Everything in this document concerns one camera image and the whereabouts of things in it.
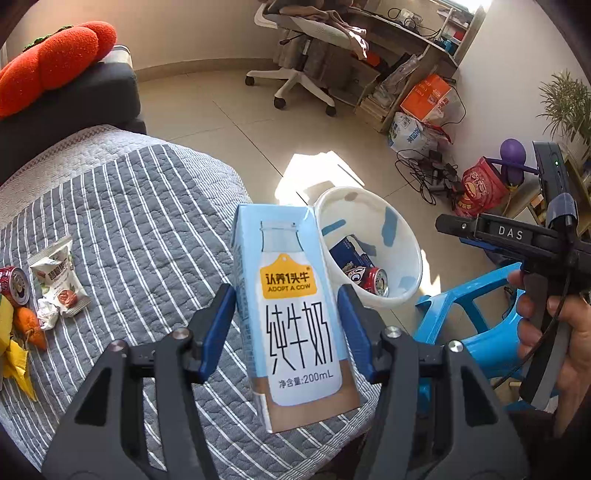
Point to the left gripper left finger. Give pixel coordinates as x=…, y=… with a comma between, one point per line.
x=102, y=434

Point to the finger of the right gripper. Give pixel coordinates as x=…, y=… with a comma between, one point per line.
x=456, y=226
x=487, y=248

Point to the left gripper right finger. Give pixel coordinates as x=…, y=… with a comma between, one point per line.
x=437, y=416

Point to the blue white barcode box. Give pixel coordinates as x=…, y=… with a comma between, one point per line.
x=349, y=254

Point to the yellow snack wrapper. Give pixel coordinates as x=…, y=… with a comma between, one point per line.
x=14, y=358

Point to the milk carton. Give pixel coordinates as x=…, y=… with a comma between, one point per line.
x=292, y=342

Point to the orange peel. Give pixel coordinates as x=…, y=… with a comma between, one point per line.
x=27, y=324

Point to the white snack packet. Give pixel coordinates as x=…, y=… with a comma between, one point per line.
x=62, y=294

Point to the white plastic trash bucket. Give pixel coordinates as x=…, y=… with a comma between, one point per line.
x=381, y=232

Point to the red gift bag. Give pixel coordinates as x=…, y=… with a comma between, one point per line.
x=483, y=190

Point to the purple balloon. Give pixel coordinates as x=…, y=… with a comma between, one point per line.
x=512, y=163

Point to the red cartoon drink can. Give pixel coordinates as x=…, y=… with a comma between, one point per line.
x=375, y=281

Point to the white blue plastic bag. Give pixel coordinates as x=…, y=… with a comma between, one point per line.
x=410, y=138

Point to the orange cardboard box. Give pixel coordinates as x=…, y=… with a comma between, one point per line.
x=428, y=101

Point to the green potted plant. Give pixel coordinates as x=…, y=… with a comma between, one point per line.
x=566, y=104

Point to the wooden desk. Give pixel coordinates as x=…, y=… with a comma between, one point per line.
x=438, y=50

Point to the grey striped quilted cover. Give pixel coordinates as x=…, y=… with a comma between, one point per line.
x=150, y=223

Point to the white office chair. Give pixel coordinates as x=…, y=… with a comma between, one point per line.
x=309, y=21

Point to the dark grey sofa cushion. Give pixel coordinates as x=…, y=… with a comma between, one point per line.
x=105, y=94

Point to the red tomato plush cushion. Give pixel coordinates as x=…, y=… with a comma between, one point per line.
x=52, y=62

